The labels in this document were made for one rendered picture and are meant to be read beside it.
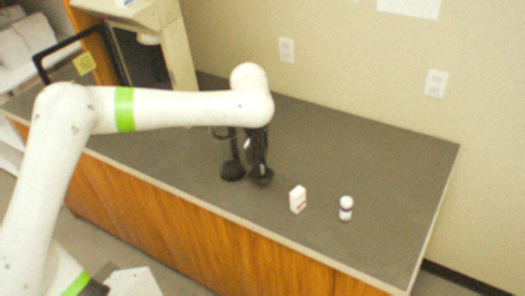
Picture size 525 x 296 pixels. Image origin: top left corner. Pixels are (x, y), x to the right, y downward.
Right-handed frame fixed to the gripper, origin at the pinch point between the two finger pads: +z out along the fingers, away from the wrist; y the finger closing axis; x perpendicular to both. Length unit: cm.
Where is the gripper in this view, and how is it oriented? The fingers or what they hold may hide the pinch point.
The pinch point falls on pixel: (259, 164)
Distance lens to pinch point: 143.1
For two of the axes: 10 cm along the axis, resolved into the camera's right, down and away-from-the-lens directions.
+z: 0.8, 7.3, 6.8
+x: 8.5, 3.1, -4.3
